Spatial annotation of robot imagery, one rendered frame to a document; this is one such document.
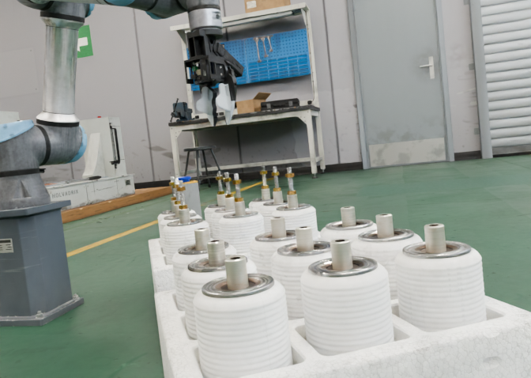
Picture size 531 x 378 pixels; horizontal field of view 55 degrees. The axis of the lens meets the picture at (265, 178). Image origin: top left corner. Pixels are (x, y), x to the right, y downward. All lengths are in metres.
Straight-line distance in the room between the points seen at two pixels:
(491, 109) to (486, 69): 0.43
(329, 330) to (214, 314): 0.12
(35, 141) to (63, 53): 0.26
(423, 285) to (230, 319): 0.22
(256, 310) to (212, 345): 0.06
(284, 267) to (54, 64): 1.06
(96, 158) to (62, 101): 3.19
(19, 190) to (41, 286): 0.26
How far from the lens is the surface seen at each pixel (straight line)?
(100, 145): 4.80
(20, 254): 1.46
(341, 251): 0.56
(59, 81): 1.55
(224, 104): 1.17
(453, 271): 0.59
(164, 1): 1.24
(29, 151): 1.50
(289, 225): 1.08
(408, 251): 0.61
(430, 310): 0.60
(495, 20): 6.13
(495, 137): 6.05
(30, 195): 1.47
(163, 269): 1.01
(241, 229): 1.05
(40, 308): 1.49
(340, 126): 6.05
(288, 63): 6.07
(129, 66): 6.95
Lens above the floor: 0.39
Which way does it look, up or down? 4 degrees down
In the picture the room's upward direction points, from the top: 6 degrees counter-clockwise
